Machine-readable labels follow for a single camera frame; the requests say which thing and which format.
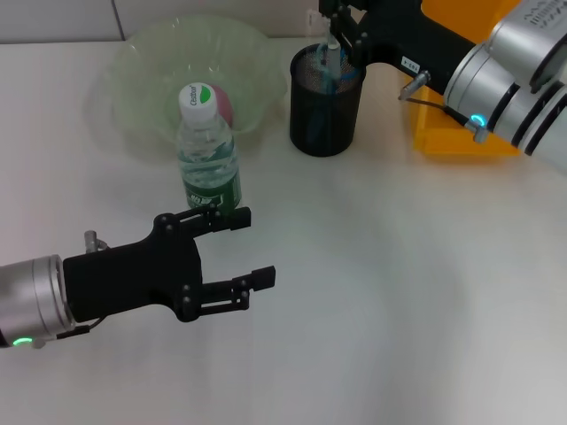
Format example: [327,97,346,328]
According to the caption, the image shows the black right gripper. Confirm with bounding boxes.
[318,0,475,97]

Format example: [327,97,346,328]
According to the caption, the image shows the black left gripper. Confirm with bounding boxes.
[62,203,278,323]

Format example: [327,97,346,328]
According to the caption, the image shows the silver retractable pen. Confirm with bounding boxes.
[322,24,343,97]

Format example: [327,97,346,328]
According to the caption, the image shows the blue scissors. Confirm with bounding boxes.
[309,42,362,147]

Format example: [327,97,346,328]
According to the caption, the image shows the clear water bottle green label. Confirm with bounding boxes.
[176,83,243,217]

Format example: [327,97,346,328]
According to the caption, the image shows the pink peach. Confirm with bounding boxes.
[212,86,235,128]

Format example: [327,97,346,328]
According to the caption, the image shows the black mesh pen holder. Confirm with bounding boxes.
[288,42,368,158]

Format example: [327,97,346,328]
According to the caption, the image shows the translucent green fruit plate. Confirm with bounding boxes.
[83,13,289,154]

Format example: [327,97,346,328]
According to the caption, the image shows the yellow plastic bin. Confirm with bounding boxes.
[411,0,524,156]

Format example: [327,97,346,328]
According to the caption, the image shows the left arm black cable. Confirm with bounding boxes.
[55,316,107,341]

